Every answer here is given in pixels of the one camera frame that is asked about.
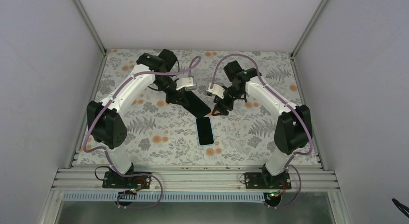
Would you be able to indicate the perforated grey cable tray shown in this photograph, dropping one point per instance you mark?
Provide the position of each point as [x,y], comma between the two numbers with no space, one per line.
[252,197]

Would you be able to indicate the black object at corner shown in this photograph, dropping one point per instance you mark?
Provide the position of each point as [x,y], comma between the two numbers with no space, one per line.
[401,207]

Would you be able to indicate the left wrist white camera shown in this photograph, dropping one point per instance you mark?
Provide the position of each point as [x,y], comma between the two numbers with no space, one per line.
[187,83]

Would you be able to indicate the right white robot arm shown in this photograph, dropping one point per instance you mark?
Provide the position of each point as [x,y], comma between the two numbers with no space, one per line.
[293,129]

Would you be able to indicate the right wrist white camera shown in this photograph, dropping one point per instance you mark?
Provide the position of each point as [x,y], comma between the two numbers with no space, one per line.
[215,89]

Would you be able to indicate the floral patterned table mat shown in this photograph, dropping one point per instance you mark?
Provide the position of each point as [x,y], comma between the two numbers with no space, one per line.
[164,134]

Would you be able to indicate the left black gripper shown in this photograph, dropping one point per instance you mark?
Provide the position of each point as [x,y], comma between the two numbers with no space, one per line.
[178,96]

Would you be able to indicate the black phone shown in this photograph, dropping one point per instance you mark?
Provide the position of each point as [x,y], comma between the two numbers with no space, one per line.
[195,105]

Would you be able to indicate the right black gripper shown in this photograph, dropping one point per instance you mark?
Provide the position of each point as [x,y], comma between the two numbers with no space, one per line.
[224,111]

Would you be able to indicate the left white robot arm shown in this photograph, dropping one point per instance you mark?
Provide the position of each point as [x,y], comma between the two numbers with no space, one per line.
[106,129]

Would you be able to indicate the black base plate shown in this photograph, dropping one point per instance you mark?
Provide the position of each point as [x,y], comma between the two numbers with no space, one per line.
[115,181]
[257,180]

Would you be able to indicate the aluminium front rail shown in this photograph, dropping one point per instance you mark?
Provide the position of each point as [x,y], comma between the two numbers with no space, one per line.
[173,179]

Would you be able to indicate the wrist white camera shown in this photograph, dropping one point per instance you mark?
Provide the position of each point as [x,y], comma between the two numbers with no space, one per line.
[215,89]
[187,83]

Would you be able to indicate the phone in light blue case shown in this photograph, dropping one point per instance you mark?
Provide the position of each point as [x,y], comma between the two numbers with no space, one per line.
[204,131]

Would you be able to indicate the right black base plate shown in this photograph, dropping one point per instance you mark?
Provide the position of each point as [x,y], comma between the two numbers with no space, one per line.
[257,180]

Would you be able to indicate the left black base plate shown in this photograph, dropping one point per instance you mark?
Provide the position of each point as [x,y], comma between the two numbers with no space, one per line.
[115,181]

